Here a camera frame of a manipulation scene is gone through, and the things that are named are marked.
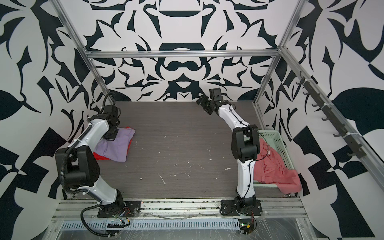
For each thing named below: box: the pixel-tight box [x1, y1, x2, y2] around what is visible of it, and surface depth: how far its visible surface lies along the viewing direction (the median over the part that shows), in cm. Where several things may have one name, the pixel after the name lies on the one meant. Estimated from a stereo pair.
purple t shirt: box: [93, 128, 136, 162], surface depth 93 cm
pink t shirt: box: [253, 138, 302, 195], surface depth 83 cm
